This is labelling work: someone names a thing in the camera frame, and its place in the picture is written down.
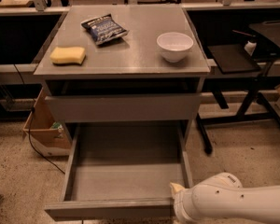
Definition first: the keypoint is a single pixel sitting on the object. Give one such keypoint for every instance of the grey drawer cabinet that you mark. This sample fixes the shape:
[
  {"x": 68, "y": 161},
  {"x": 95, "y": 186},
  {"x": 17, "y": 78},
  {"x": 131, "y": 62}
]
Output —
[{"x": 129, "y": 65}]

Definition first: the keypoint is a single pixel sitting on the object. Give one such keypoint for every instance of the grey drawer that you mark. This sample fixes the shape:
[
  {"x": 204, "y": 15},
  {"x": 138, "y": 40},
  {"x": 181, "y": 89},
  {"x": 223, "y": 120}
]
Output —
[
  {"x": 107, "y": 108},
  {"x": 122, "y": 170}
]

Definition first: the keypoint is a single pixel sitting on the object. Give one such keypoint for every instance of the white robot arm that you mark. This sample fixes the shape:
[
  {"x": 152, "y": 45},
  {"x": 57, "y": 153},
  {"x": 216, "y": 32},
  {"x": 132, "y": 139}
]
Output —
[{"x": 223, "y": 196}]

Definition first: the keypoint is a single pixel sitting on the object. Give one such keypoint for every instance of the white bowl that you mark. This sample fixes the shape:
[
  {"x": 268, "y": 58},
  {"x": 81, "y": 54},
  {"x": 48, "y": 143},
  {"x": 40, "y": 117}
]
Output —
[{"x": 174, "y": 46}]

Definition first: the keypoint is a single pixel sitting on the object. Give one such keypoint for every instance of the yellow sponge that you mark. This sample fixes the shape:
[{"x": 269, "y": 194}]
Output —
[{"x": 68, "y": 55}]

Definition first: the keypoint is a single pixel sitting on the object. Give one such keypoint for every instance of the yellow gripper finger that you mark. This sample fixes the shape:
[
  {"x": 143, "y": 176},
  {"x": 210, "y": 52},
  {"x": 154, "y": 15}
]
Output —
[{"x": 175, "y": 188}]

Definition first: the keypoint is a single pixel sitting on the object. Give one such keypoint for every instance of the cardboard box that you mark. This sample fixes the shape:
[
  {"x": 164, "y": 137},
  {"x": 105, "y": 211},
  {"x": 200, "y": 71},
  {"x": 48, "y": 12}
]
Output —
[{"x": 47, "y": 135}]

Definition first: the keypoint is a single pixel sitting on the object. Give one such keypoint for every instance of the blue chip bag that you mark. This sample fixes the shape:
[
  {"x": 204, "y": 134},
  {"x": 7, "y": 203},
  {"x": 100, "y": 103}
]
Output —
[{"x": 104, "y": 29}]

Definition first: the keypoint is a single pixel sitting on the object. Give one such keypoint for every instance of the grey top drawer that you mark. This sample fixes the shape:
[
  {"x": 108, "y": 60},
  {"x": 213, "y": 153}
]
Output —
[{"x": 107, "y": 108}]

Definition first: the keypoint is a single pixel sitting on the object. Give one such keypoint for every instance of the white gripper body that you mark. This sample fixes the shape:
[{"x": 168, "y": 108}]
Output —
[{"x": 179, "y": 202}]

